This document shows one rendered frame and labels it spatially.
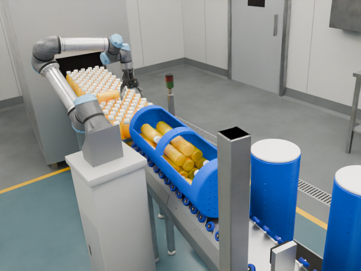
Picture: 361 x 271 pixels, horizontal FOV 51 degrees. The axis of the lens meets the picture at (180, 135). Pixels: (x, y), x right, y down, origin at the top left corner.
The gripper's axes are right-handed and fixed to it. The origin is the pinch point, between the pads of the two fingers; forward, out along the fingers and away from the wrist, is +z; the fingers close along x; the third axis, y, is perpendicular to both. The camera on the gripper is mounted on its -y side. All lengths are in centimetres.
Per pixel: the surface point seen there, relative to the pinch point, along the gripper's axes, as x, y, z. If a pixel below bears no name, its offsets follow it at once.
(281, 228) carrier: 50, 85, 74
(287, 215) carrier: 54, 86, 66
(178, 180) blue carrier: -10, 84, 19
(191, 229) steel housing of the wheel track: -10, 92, 43
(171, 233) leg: 7, 13, 105
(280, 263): 2, 144, 31
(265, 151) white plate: 50, 73, 27
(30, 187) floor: -79, -148, 112
